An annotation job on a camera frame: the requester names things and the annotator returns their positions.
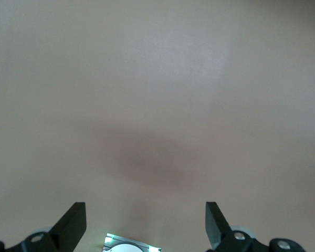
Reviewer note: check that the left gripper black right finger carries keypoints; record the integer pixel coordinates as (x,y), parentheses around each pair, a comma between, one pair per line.
(216,228)

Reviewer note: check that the aluminium arm base plate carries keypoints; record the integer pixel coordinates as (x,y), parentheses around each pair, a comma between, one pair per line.
(109,239)

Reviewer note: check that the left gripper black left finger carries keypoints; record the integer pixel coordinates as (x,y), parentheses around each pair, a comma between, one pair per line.
(71,228)

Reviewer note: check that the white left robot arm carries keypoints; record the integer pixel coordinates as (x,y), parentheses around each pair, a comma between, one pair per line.
(127,248)

